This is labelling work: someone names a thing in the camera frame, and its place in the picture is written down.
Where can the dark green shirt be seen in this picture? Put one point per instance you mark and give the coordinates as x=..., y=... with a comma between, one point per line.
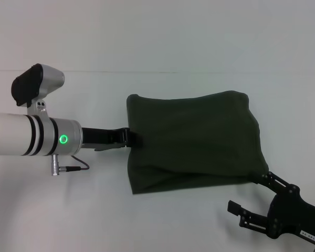
x=194, y=141

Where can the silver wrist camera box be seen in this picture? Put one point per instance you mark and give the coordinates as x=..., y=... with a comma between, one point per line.
x=34, y=84

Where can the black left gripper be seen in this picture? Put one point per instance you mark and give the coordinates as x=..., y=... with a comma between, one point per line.
x=102, y=137

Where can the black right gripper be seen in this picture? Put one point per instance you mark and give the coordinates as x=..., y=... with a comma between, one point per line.
x=296, y=215

